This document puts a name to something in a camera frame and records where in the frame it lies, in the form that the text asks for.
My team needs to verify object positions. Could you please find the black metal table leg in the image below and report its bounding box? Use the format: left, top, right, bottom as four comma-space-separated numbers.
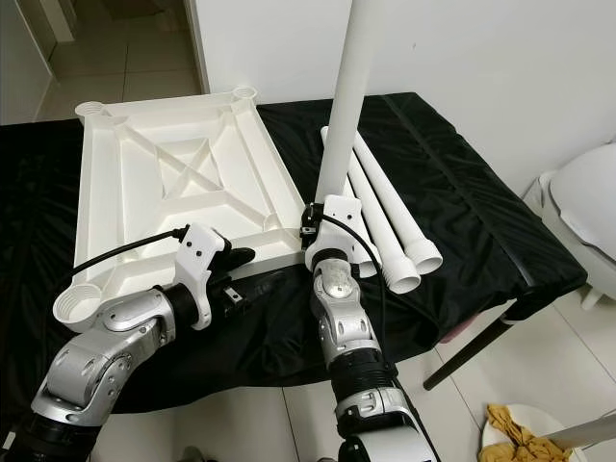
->
422, 308, 526, 391

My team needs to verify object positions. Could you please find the white round plate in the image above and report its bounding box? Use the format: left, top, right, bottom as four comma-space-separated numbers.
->
479, 409, 588, 462

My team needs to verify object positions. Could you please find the white plastic table leg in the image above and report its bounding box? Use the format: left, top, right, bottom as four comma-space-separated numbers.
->
320, 125, 381, 280
316, 0, 376, 208
351, 130, 444, 275
332, 144, 423, 295

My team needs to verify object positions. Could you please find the white plastic table top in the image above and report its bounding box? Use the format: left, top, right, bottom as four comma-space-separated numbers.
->
55, 85, 314, 333

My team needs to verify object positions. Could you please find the white door frame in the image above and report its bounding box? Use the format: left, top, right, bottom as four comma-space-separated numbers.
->
183, 0, 209, 92

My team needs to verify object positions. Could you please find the yellow crumpled cloth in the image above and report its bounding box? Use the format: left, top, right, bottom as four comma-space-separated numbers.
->
481, 404, 574, 462

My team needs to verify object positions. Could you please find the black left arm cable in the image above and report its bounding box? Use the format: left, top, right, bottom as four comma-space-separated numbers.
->
67, 226, 189, 285

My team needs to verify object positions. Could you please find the black table cloth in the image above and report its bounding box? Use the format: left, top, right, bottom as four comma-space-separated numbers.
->
0, 91, 588, 424

